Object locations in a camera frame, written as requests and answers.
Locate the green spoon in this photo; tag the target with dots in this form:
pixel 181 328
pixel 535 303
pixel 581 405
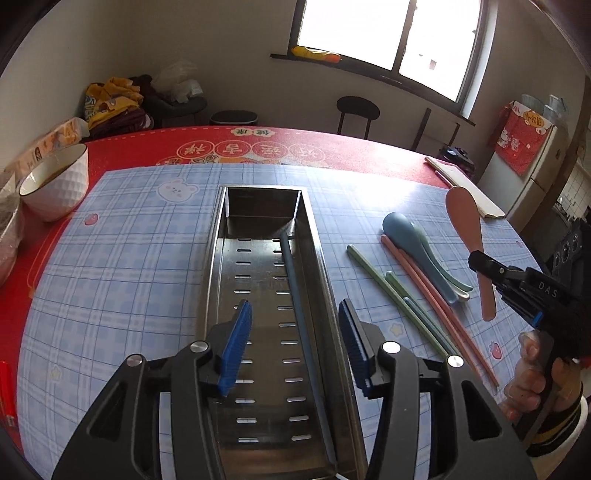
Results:
pixel 450 272

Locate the tissue pack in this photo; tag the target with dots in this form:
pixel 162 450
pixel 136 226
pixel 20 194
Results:
pixel 51 143

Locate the beige notebook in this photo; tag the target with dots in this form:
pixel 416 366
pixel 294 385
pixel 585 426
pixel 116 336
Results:
pixel 475 194

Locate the black rice cooker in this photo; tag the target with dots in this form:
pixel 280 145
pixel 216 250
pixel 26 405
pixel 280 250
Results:
pixel 457 159

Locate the red printed cloth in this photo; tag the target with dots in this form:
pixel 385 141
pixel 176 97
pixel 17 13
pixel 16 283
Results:
pixel 521 138

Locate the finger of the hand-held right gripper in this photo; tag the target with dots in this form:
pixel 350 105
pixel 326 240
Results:
pixel 489 267
pixel 517 302

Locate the clear plastic bag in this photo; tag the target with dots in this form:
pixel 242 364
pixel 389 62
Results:
pixel 178 78

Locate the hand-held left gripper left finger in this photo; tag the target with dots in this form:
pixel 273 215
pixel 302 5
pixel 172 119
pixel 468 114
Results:
pixel 236 346

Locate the person's right hand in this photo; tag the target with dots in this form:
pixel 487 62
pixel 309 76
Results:
pixel 531 383

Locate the dark window sill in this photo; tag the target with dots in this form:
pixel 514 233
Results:
pixel 369 69

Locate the pink spoon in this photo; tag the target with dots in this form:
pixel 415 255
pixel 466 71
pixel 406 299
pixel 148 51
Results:
pixel 461 212

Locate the pile of clothes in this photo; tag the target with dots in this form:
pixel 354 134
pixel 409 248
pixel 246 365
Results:
pixel 115 104

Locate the beige spoon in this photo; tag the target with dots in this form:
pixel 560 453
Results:
pixel 461 295

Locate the window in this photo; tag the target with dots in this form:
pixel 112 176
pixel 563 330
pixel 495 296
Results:
pixel 351 27

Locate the dark folding frame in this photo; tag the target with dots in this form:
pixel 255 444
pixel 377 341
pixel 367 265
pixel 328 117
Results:
pixel 422 127

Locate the white fridge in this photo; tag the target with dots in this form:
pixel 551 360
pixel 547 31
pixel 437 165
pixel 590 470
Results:
pixel 547 184

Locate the stainless steel utensil tray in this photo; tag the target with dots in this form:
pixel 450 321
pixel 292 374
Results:
pixel 258 323

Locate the clear plastic containers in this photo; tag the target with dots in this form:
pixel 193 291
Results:
pixel 545 108

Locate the red printed tablecloth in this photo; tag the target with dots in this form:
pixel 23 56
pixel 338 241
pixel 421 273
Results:
pixel 138 152

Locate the plastic-wrapped bowl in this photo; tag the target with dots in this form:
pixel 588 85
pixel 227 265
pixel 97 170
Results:
pixel 7 187
pixel 9 240

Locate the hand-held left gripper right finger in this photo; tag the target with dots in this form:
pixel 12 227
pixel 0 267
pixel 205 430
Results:
pixel 353 341

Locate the blue spoon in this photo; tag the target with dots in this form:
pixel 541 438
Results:
pixel 401 228

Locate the pen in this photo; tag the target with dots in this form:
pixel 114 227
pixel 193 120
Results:
pixel 443 179

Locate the black round-back chair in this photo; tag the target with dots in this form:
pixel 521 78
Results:
pixel 358 108

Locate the yellow item on sill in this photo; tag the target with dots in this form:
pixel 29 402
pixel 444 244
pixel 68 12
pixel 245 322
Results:
pixel 314 53

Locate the dark armchair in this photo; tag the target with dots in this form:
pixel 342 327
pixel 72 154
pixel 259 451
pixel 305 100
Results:
pixel 180 110

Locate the white bowl with soup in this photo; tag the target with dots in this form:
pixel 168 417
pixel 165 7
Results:
pixel 60 184

